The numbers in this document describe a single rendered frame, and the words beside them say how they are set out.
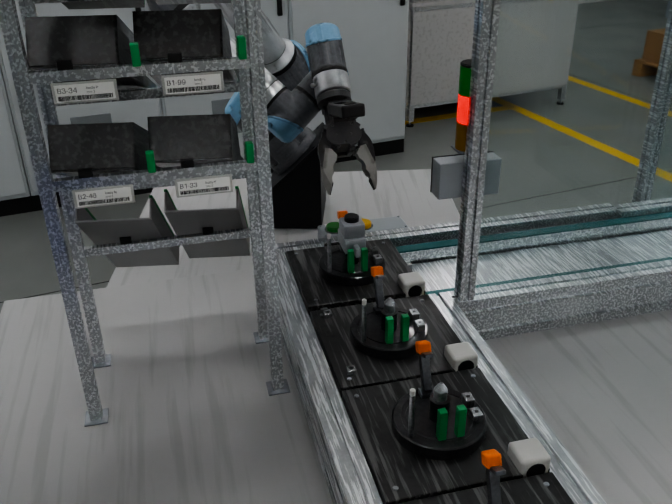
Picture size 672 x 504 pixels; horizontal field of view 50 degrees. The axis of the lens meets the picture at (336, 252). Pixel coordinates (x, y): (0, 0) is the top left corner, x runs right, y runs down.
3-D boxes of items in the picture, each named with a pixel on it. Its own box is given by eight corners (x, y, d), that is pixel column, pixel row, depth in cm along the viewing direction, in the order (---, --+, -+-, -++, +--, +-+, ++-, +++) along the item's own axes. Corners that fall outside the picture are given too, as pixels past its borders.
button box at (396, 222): (317, 247, 175) (317, 224, 172) (399, 236, 179) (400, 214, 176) (324, 260, 169) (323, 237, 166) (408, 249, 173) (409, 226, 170)
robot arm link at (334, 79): (351, 67, 145) (312, 70, 143) (355, 88, 144) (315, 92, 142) (344, 84, 152) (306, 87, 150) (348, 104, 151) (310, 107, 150)
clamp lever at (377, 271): (373, 307, 132) (369, 266, 131) (384, 305, 133) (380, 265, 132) (379, 310, 129) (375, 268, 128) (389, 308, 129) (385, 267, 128)
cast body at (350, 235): (337, 240, 150) (337, 210, 147) (357, 238, 151) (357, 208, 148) (347, 259, 143) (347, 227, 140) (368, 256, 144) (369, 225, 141)
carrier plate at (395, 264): (286, 258, 159) (285, 250, 158) (388, 245, 164) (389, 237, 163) (308, 315, 139) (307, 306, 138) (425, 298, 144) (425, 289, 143)
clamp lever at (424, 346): (418, 388, 111) (414, 341, 110) (430, 386, 112) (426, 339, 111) (426, 395, 108) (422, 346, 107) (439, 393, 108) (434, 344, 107)
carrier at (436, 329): (309, 319, 137) (307, 262, 131) (428, 302, 142) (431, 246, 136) (340, 398, 117) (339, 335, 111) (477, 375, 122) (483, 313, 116)
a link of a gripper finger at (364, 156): (381, 189, 148) (358, 152, 149) (388, 180, 142) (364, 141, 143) (368, 196, 147) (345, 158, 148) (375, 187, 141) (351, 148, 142)
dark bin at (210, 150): (178, 174, 141) (176, 136, 141) (245, 171, 142) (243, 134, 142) (149, 163, 113) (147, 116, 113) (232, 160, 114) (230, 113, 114)
